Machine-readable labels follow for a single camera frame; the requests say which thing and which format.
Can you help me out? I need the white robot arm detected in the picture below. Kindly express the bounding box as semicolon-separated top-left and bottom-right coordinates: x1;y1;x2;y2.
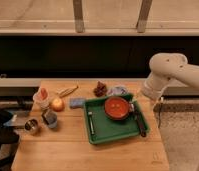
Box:
141;53;199;101

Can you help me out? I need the crumpled clear plastic bag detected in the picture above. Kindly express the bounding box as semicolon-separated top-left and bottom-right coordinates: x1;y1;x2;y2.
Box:
106;86;128;96

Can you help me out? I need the black chair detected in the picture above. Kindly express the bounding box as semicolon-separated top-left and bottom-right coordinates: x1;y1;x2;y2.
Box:
0;109;19;171

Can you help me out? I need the red bowl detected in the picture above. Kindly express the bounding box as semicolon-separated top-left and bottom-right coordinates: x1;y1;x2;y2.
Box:
104;96;129;120

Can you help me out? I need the black handled knife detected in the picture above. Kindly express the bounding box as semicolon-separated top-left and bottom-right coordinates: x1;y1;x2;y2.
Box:
134;104;147;137

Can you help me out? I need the small metal cup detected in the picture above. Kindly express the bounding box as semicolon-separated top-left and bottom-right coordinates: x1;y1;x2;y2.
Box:
24;119;39;135

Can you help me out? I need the green plastic tray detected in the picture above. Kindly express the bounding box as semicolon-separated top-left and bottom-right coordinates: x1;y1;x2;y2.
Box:
83;93;150;144

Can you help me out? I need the dark red grape bunch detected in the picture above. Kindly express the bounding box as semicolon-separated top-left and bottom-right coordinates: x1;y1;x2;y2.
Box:
94;82;107;97

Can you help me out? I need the blue sponge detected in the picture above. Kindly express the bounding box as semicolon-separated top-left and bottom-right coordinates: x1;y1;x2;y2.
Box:
69;98;85;109

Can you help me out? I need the red yellow apple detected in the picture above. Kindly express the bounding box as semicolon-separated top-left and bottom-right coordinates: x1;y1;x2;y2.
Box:
51;98;65;112

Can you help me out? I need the dark blue gray cup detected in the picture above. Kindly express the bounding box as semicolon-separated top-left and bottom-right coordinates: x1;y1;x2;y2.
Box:
42;110;57;129

